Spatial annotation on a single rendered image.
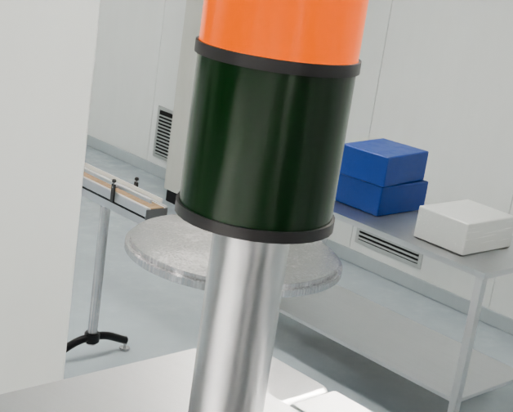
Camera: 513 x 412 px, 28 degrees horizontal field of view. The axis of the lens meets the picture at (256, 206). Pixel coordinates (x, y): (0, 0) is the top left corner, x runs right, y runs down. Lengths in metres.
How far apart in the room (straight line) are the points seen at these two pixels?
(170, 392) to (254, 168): 0.15
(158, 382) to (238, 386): 0.10
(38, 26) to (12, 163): 0.26
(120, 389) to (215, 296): 0.11
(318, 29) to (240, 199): 0.05
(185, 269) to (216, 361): 3.71
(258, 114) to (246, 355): 0.08
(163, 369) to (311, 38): 0.20
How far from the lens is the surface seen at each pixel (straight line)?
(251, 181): 0.30
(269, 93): 0.29
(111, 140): 9.54
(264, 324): 0.33
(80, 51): 1.99
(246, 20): 0.29
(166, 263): 4.08
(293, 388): 0.44
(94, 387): 0.42
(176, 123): 8.12
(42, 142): 1.98
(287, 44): 0.29
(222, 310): 0.32
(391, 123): 7.11
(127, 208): 4.87
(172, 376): 0.44
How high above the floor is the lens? 2.29
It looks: 16 degrees down
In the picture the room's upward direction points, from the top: 8 degrees clockwise
